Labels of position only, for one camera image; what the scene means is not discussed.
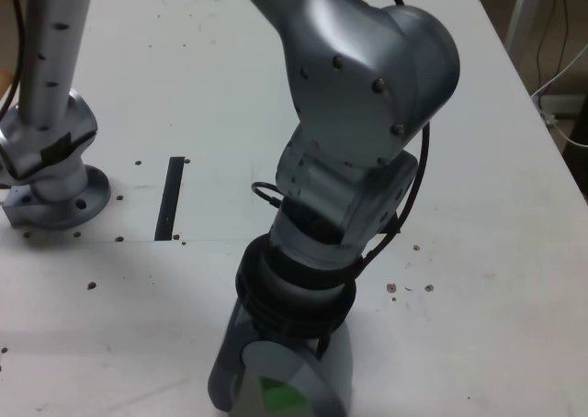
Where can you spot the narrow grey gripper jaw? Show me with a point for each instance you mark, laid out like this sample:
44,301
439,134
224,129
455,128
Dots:
225,375

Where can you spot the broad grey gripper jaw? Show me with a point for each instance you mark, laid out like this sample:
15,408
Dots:
331,375

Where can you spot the white metal post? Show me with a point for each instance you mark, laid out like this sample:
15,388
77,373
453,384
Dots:
519,17

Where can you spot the black tape strip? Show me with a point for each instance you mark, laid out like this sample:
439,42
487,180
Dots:
169,196

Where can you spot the green cube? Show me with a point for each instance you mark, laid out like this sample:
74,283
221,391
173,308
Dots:
280,391

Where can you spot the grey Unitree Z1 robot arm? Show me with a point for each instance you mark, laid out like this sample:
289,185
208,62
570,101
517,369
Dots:
358,68

